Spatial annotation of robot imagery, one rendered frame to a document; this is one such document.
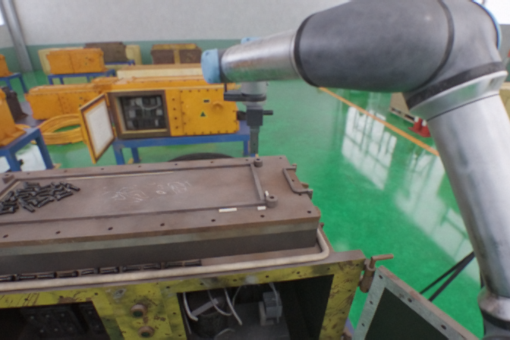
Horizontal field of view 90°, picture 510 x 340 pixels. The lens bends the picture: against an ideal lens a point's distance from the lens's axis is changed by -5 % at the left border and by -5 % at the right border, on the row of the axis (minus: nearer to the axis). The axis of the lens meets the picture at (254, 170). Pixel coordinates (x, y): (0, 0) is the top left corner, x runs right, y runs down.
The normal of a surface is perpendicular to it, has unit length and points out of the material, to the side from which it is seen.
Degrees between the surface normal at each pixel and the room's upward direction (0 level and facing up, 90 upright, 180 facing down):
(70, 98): 90
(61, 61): 90
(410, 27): 68
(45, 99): 90
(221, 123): 90
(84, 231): 0
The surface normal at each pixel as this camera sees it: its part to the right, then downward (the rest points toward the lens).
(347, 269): 0.15, 0.48
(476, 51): -0.07, -0.08
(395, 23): -0.23, 0.11
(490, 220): -0.80, 0.19
